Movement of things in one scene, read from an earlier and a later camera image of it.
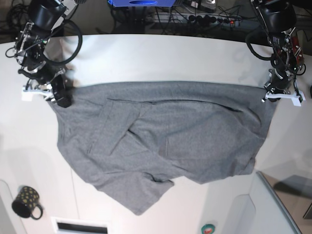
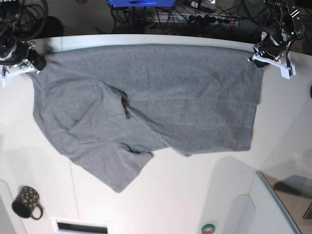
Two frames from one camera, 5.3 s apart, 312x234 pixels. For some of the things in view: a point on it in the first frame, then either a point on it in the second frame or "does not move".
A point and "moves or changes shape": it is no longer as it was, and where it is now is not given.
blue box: x=141 y=3 does not move
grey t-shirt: x=122 y=136 moves or changes shape
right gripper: x=279 y=83 → x=272 y=42
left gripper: x=45 y=74 → x=13 y=52
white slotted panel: x=69 y=225 does not move
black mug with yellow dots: x=27 y=199 does not move
